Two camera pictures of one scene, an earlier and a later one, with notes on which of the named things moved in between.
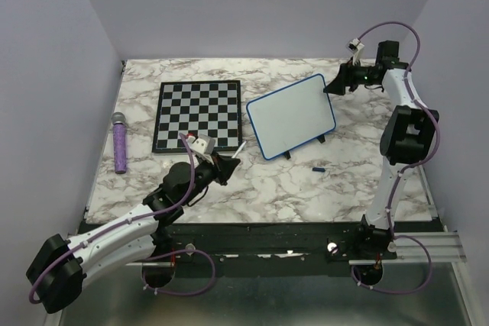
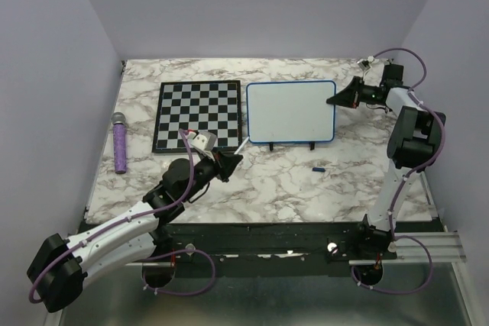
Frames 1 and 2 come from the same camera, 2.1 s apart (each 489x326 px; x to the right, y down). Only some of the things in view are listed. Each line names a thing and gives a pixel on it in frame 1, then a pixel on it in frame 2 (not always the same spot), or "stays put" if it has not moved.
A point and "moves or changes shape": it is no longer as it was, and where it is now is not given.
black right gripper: x=344 y=77 → x=348 y=97
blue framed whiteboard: x=291 y=116 moves or changes shape
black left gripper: x=225 y=166 stays put
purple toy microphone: x=119 y=137 stays put
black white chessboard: x=212 y=108 stays put
